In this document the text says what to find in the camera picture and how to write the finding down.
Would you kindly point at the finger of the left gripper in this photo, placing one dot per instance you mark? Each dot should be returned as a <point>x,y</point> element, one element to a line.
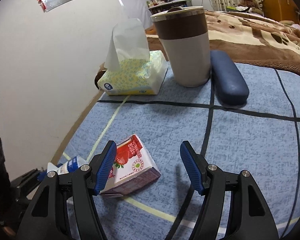
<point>42,175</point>

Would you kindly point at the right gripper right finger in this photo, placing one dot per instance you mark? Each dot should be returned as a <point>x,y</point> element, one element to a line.
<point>249,213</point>

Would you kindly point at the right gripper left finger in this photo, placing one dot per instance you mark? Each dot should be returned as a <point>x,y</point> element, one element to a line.
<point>47,215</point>

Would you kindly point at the white yogurt cup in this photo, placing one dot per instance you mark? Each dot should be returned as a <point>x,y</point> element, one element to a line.
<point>68,167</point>

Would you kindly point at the strawberry milk carton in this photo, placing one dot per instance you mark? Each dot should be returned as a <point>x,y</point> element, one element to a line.
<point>133,168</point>

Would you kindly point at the navy glasses case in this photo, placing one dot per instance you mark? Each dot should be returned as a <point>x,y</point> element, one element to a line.
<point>231,87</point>

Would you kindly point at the yellow tissue pack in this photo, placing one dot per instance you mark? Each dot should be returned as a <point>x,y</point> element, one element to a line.
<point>130,67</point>

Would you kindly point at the red hanging ornament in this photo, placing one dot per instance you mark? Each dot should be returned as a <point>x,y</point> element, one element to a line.
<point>42,5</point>

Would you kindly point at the brown paw print blanket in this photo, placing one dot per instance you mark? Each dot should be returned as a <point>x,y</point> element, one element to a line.
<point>252,40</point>

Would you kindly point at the beige brown travel mug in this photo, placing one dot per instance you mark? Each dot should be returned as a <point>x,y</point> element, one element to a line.
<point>184,36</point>

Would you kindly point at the cluttered desk shelf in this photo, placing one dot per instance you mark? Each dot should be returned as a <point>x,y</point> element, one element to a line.
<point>165,6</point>

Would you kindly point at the orange wooden wardrobe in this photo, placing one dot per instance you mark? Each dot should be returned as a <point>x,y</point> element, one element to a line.
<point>281,10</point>

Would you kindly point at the teddy bear with santa hat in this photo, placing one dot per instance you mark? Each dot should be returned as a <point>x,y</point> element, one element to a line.
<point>250,6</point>

